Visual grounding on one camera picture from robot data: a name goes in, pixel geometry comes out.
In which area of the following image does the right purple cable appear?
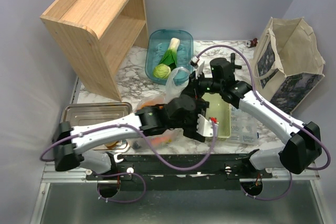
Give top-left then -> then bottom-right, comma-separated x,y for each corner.
195,45 -> 331,200

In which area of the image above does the metal baking tray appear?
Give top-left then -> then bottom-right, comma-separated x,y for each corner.
59,102 -> 132,151

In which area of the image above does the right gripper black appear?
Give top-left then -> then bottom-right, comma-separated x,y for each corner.
180,70 -> 223,101

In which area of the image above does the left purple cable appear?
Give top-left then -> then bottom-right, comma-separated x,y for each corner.
39,123 -> 218,204

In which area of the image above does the black T-shaped pipe fitting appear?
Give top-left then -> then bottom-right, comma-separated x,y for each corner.
230,52 -> 242,72

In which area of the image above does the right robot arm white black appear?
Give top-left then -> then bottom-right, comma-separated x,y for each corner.
182,58 -> 322,178

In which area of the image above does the small red black connector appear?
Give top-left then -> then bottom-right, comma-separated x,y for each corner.
246,38 -> 258,48

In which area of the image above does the wooden shelf unit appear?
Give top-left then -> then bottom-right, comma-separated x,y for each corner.
40,0 -> 149,101

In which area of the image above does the orange toy carrot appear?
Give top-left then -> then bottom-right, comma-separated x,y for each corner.
139,96 -> 164,109

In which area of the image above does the purple cable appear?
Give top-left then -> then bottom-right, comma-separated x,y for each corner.
195,45 -> 331,200
39,123 -> 218,204

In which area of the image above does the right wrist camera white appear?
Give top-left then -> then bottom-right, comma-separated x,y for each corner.
190,56 -> 205,79

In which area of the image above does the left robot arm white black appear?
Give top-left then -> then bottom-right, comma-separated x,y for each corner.
53,94 -> 217,179

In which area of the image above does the aluminium frame rail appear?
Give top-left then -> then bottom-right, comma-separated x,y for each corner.
41,162 -> 321,183

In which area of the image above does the teal transparent plastic bin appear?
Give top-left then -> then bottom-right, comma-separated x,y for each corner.
145,29 -> 194,85

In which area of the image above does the clear plastic compartment box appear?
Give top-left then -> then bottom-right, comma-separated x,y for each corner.
228,106 -> 258,145

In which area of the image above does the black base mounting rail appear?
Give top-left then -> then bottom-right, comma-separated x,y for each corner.
93,154 -> 266,191

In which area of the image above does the toy watermelon slice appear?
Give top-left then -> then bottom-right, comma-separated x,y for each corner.
151,135 -> 174,146

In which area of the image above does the clear plastic grocery bag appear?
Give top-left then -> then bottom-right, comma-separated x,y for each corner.
128,67 -> 191,153

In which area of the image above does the orange glazed bread bun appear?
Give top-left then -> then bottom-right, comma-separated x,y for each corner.
105,141 -> 118,149

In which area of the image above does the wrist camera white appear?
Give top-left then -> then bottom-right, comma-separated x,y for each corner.
190,56 -> 205,79
196,114 -> 217,137

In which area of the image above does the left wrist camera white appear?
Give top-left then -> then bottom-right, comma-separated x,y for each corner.
196,114 -> 217,137

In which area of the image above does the light green plastic basket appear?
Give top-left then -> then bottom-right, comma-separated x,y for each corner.
202,93 -> 231,140

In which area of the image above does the toy bok choy green white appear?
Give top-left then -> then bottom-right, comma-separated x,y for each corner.
159,38 -> 180,70

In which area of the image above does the green toy cabbage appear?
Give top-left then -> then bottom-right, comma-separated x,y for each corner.
153,63 -> 172,79

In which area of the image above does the canvas tote bag with print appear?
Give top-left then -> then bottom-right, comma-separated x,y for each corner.
250,17 -> 325,114

